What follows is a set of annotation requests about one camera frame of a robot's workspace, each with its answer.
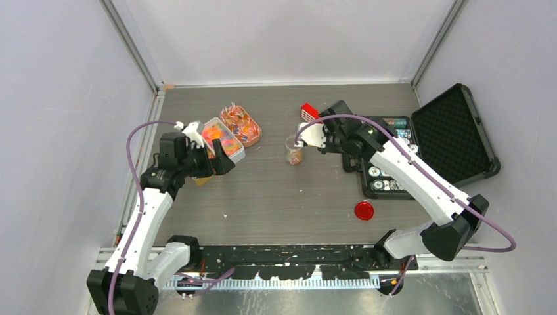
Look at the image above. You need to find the clear plastic jar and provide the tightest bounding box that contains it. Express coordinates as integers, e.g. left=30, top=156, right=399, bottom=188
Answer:
left=285, top=135, right=303, bottom=166

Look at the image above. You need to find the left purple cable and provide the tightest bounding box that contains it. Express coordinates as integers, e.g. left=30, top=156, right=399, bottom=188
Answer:
left=106, top=120, right=236, bottom=315

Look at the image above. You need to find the red toy brick block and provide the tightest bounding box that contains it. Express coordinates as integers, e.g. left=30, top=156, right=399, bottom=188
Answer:
left=300, top=102, right=319, bottom=123

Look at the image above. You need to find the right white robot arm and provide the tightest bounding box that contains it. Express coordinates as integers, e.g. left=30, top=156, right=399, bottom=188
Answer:
left=317, top=100, right=489, bottom=270

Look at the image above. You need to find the yellow tray of wrapped candies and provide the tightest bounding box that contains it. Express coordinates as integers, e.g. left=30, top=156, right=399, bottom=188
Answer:
left=192, top=175, right=215, bottom=186

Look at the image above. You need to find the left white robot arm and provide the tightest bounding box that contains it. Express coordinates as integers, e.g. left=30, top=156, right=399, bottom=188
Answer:
left=87, top=132, right=235, bottom=314

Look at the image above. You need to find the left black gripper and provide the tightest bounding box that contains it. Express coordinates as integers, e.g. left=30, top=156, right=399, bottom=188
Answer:
left=179, top=139, right=234, bottom=179

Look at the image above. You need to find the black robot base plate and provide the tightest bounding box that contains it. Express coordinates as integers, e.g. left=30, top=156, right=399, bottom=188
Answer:
left=179, top=245, right=417, bottom=280

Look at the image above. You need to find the black poker chip case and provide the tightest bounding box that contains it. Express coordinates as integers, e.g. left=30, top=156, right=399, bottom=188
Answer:
left=341, top=83, right=501, bottom=200

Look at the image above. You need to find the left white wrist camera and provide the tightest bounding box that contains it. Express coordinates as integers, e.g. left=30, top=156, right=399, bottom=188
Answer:
left=173, top=120, right=206, bottom=148

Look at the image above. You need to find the purple cable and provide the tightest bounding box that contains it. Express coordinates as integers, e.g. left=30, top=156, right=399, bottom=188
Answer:
left=106, top=120, right=236, bottom=315
left=294, top=114, right=518, bottom=297

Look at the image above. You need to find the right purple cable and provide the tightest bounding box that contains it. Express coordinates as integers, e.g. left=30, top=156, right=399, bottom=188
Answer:
left=294, top=114, right=518, bottom=297

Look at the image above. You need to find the pink tray of lollipops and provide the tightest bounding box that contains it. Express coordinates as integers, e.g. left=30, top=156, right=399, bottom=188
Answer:
left=219, top=103, right=261, bottom=148

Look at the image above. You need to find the white tray of gummy candies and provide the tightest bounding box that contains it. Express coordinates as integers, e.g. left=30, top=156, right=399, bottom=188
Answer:
left=202, top=117, right=245, bottom=163

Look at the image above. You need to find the red jar lid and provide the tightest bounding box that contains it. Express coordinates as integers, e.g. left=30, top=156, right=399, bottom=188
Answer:
left=354, top=201, right=374, bottom=221

